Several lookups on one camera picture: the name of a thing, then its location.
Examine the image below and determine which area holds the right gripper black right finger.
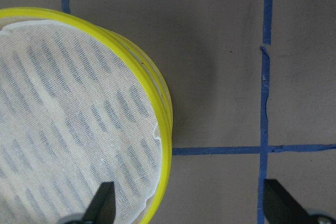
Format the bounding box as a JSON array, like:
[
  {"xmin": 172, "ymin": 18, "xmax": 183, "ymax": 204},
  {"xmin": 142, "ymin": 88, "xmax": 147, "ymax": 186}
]
[{"xmin": 264, "ymin": 179, "xmax": 315, "ymax": 224}]

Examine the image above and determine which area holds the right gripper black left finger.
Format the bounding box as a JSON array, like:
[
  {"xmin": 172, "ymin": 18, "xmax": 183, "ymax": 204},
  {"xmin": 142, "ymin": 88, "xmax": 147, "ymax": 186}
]
[{"xmin": 82, "ymin": 182, "xmax": 116, "ymax": 224}]

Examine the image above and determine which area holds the white steamer liner cloth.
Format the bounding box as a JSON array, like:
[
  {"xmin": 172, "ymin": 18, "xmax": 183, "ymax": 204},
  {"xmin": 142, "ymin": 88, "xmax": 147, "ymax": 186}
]
[{"xmin": 0, "ymin": 19, "xmax": 161, "ymax": 224}]

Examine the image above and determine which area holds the yellow steamer top layer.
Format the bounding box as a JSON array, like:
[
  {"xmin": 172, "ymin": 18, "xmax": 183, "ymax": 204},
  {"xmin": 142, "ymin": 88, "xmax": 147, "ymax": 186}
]
[{"xmin": 0, "ymin": 7, "xmax": 173, "ymax": 224}]

